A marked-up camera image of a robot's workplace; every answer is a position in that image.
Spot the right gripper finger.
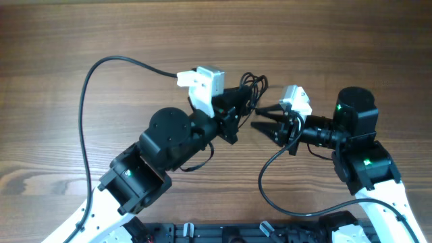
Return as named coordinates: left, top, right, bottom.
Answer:
left=255, top=104, right=287, bottom=123
left=250, top=121, right=286, bottom=145

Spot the thick black USB cable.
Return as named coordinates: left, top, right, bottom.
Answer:
left=236, top=72, right=269, bottom=129

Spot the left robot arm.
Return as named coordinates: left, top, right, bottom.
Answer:
left=46, top=86, right=252, bottom=242

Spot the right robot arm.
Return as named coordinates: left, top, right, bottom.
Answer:
left=251, top=85, right=426, bottom=242

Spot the right camera cable black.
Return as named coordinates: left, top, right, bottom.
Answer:
left=258, top=113, right=419, bottom=243

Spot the camera cable black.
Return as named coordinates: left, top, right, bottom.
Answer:
left=62, top=55, right=179, bottom=243
left=258, top=113, right=419, bottom=243

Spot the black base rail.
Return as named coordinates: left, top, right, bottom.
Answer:
left=134, top=221, right=372, bottom=243

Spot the left camera cable black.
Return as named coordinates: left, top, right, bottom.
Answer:
left=62, top=55, right=179, bottom=243

